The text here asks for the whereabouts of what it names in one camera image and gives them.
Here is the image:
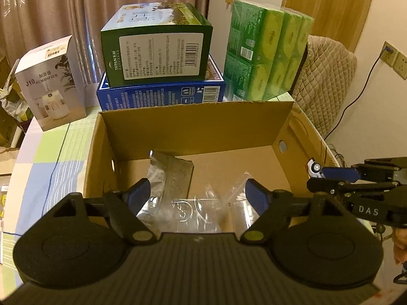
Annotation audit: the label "beige quilted chair cover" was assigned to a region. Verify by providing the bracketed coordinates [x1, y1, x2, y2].
[291, 35, 358, 139]

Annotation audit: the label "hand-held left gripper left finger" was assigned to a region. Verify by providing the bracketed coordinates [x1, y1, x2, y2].
[51, 178, 161, 245]

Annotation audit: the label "white humidifier box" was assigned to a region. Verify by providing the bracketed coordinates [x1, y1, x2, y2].
[14, 35, 87, 132]

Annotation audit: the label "blue carton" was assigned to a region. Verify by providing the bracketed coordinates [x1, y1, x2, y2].
[96, 54, 227, 112]

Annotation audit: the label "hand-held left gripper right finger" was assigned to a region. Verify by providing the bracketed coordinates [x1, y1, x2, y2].
[240, 178, 342, 245]

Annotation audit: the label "tangled cables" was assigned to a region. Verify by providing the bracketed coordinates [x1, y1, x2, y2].
[327, 143, 348, 169]

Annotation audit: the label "green carton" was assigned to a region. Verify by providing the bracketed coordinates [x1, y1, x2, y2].
[100, 3, 213, 87]

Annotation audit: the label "dark wooden chair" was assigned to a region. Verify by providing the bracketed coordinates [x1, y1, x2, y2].
[291, 43, 309, 94]

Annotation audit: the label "silver foil pouch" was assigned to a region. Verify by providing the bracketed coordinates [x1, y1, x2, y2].
[137, 150, 194, 226]

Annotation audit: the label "person's right hand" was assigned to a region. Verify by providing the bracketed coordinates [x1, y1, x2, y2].
[392, 228, 407, 266]

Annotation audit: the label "black power cable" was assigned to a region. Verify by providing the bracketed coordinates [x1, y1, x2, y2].
[324, 46, 388, 140]

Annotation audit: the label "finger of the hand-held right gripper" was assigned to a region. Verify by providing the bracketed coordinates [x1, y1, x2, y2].
[319, 157, 407, 181]
[306, 178, 407, 197]

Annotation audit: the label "small toy car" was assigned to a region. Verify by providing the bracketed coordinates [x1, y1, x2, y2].
[308, 158, 326, 178]

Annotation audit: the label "wooden door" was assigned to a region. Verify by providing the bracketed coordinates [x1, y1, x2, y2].
[281, 0, 377, 53]

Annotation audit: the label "brown patterned curtain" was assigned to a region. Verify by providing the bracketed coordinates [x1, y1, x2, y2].
[0, 0, 212, 86]

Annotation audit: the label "green tissue multipack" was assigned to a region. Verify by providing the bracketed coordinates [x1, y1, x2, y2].
[223, 0, 315, 102]

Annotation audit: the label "clear plastic bag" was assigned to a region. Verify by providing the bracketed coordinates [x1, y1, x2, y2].
[0, 86, 32, 124]

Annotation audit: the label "clear bag with hooks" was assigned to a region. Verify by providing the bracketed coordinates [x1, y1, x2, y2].
[161, 195, 228, 233]

